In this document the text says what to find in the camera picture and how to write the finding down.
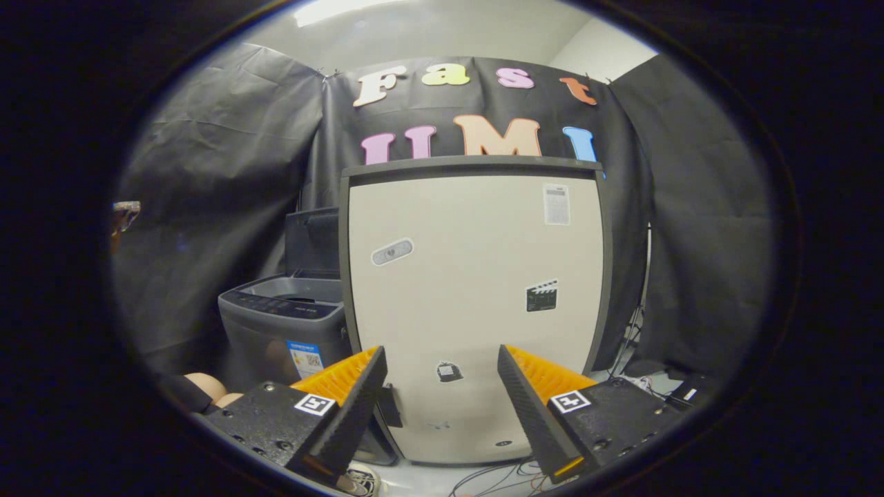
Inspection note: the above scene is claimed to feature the black and white shoe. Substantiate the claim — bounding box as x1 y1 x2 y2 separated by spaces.
338 461 383 497

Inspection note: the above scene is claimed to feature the ceiling light panel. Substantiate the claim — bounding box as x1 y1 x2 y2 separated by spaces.
294 0 408 28

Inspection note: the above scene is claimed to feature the person's leg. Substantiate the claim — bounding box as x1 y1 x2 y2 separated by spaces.
160 371 244 415

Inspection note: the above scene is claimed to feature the black cable tangle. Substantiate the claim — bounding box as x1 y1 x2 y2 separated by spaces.
448 457 553 497

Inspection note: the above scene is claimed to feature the black backdrop cloth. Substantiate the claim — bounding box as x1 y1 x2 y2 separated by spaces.
110 41 774 387

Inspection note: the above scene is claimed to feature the grey washing machine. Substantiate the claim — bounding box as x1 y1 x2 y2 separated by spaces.
218 275 353 394

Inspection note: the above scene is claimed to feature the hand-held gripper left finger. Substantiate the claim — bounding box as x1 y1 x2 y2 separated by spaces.
197 345 389 487

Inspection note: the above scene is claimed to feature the thin metal stand pole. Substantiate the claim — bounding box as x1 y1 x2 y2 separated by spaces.
620 224 654 361

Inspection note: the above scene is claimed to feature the beige cabinet with dark frame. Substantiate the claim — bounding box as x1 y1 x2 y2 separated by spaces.
338 155 614 465

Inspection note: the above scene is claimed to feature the small clear shiny object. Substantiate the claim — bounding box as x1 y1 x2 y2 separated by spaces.
110 200 143 253

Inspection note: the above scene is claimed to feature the black power adapter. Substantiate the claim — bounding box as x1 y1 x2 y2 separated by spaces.
662 374 707 413

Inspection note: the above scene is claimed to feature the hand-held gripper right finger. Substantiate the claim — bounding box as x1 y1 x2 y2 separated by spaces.
496 344 684 484

